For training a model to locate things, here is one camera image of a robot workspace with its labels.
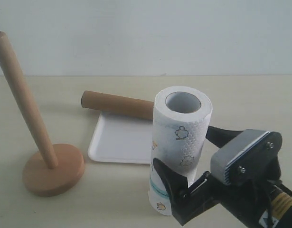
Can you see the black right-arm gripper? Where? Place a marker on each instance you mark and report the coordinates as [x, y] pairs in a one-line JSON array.
[[188, 202]]

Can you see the printed white paper towel roll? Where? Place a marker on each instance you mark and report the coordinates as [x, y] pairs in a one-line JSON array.
[[181, 117]]

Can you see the brown cardboard tube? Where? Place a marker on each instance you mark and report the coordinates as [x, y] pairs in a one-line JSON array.
[[116, 104]]

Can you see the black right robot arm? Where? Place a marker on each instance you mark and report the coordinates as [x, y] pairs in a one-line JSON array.
[[263, 203]]

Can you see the wooden paper towel holder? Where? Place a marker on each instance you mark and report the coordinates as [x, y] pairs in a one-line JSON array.
[[55, 168]]

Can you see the white rectangular plastic tray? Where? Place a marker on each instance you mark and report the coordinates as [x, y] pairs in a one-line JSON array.
[[121, 139]]

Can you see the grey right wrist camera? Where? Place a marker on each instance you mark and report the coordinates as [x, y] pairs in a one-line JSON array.
[[247, 157]]

